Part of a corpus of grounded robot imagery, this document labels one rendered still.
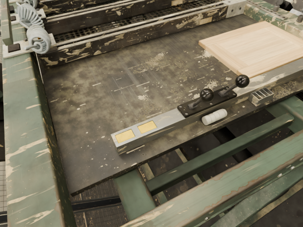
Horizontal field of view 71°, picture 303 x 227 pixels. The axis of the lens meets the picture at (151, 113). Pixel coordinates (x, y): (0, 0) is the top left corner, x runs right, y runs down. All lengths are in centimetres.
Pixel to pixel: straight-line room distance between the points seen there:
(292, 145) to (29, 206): 63
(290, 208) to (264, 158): 149
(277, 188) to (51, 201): 103
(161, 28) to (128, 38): 17
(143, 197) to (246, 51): 74
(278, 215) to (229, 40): 149
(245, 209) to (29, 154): 108
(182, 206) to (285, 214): 164
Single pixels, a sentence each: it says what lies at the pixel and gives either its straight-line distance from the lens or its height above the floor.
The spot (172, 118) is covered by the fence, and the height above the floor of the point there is 150.
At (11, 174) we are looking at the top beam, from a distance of 58.
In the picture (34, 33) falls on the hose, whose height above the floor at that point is 183.
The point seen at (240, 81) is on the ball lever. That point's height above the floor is 143.
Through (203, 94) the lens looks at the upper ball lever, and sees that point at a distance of 56.
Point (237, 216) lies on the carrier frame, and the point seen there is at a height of 79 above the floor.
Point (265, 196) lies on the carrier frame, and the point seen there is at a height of 79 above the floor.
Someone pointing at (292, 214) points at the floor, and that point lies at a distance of 209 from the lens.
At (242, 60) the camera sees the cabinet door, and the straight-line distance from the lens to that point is 97.
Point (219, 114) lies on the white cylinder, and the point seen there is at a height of 138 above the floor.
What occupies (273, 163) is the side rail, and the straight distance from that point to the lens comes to 61.
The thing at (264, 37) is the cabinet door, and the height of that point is 99.
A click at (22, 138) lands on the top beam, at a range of 63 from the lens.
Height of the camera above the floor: 198
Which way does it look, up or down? 43 degrees down
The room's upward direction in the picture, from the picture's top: 78 degrees counter-clockwise
